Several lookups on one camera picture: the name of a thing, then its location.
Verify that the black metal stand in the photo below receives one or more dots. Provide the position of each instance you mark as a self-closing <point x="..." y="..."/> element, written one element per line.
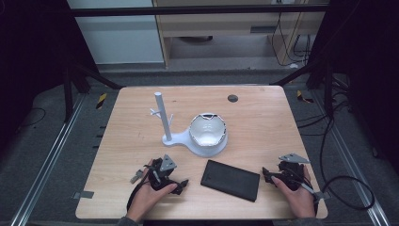
<point x="68" y="94"/>
<point x="327" y="91"/>

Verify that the dark curtain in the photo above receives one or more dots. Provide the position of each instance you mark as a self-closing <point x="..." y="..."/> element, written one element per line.
<point x="31" y="56"/>
<point x="370" y="62"/>

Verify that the white cabinet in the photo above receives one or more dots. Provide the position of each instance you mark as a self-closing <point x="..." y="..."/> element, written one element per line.
<point x="119" y="40"/>

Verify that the grey round table grommet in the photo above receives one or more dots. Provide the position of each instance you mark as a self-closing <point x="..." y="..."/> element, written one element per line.
<point x="232" y="98"/>

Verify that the black horizontal bar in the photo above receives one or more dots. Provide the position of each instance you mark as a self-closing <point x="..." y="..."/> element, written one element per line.
<point x="188" y="10"/>

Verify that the person's right hand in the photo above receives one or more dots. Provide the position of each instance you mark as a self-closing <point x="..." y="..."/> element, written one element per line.
<point x="298" y="199"/>

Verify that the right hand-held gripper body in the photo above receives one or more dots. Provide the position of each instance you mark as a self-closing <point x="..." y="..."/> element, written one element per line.
<point x="290" y="175"/>

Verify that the white stand with post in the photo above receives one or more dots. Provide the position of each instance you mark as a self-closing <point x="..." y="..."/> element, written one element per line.
<point x="175" y="138"/>

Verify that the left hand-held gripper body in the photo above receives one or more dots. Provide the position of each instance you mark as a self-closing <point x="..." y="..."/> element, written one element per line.
<point x="158" y="177"/>

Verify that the metal floor rail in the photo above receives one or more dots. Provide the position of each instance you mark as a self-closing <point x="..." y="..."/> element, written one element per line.
<point x="47" y="163"/>
<point x="354" y="163"/>

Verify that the grey tape strip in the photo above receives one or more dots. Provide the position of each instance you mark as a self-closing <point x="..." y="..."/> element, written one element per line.
<point x="323" y="195"/>
<point x="83" y="194"/>

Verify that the person's left hand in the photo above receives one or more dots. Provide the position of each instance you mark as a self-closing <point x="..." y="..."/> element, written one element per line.
<point x="147" y="199"/>

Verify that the black rectangular case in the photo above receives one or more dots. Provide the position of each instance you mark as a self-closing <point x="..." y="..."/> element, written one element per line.
<point x="230" y="180"/>

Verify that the light wooden desk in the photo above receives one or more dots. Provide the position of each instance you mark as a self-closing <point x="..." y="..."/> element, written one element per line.
<point x="219" y="25"/>

